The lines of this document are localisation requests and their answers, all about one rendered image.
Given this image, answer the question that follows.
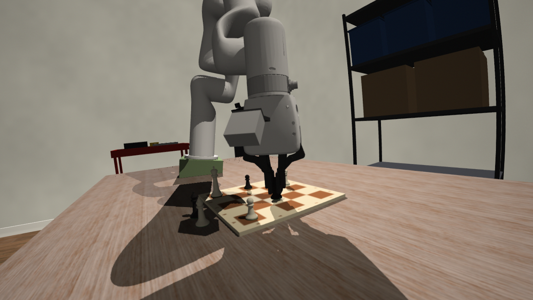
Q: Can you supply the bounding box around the white bishop chess piece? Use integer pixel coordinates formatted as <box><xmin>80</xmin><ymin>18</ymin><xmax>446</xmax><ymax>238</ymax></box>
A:
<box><xmin>195</xmin><ymin>197</ymin><xmax>210</xmax><ymax>227</ymax></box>

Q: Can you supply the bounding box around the wooden chessboard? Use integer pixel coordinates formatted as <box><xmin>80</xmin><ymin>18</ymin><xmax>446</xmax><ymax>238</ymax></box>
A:
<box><xmin>199</xmin><ymin>180</ymin><xmax>345</xmax><ymax>237</ymax></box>

